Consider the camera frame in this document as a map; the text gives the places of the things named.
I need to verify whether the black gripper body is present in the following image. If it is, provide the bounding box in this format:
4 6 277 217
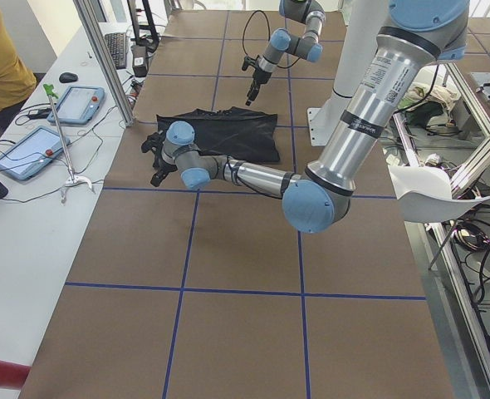
241 56 272 89
140 131 178 175

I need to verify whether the black printed t-shirt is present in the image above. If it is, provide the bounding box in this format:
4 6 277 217
156 106 280 164

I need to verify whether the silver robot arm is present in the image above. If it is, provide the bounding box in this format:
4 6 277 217
242 0 326 106
141 1 469 234

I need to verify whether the far teach pendant tablet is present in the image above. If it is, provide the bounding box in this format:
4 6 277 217
42 84 105 126

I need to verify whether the teach pendant tablet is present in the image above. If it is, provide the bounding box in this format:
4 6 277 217
0 126 63 181
42 84 105 126

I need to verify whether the metal stand rod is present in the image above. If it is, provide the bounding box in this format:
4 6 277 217
42 83 94 204

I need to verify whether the black computer keyboard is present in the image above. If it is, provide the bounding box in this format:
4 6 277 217
104 32 127 70

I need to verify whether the black computer mouse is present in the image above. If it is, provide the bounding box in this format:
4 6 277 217
58 72 78 83

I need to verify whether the near teach pendant tablet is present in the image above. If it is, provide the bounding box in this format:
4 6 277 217
0 126 63 181

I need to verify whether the white chair seat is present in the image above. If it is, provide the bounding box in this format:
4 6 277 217
388 165 490 223

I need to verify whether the red cylinder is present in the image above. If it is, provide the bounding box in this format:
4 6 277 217
0 360 31 390

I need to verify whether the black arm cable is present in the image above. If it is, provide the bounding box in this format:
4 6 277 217
240 10 296 70

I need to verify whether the white pedestal column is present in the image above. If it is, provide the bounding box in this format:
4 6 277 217
331 0 389 114

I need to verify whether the aluminium frame post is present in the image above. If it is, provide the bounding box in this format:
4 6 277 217
73 0 134 127

